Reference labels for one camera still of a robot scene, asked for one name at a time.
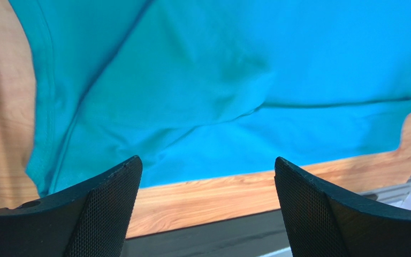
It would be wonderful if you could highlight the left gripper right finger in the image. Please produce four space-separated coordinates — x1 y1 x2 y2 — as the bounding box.
275 157 411 256

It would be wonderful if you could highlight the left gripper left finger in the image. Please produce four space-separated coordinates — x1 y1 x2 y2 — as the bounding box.
0 156 142 256

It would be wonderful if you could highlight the teal t shirt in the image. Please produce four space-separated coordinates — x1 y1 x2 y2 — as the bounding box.
10 1 411 196

